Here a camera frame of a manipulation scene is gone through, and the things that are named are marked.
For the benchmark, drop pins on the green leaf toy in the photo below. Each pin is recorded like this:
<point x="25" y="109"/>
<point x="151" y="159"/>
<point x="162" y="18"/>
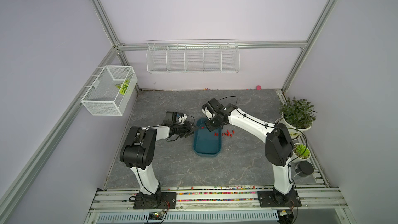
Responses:
<point x="123" y="86"/>

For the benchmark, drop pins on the large potted green plant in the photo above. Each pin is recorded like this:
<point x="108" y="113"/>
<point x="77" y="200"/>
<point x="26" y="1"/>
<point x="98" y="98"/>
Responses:
<point x="298" y="115"/>

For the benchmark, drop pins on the teal plastic storage box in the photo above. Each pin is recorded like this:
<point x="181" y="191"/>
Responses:
<point x="206" y="143"/>

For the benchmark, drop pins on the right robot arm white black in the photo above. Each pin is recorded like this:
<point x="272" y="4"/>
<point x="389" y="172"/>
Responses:
<point x="276" y="137"/>

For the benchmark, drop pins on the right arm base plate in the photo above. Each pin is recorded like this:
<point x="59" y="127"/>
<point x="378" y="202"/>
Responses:
<point x="276" y="199"/>

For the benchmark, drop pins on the white ventilation grille strip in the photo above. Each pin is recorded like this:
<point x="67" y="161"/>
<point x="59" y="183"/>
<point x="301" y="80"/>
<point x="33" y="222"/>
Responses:
<point x="174" y="217"/>

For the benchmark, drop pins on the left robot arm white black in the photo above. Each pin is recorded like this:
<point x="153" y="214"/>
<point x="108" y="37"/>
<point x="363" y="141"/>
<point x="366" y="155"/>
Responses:
<point x="138" y="150"/>

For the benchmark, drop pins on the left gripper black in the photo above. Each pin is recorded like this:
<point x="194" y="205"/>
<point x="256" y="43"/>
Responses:
<point x="188" y="129"/>

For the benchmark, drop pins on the long white wire wall basket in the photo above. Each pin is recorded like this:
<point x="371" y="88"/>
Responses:
<point x="193" y="56"/>

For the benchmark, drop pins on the small potted succulent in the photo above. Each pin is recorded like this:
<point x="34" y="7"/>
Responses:
<point x="300" y="153"/>

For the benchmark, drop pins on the white wire cube basket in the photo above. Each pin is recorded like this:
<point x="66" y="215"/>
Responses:
<point x="103" y="98"/>

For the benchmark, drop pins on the black cylinder weight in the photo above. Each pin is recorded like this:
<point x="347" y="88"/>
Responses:
<point x="304" y="169"/>

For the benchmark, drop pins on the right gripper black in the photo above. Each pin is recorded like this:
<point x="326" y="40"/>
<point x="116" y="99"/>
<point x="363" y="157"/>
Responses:
<point x="209" y="125"/>

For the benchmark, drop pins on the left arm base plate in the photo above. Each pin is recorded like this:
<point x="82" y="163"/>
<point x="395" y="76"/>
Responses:
<point x="164" y="200"/>

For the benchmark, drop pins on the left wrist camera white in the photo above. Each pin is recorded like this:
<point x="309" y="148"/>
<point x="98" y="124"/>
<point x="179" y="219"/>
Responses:
<point x="174" y="118"/>

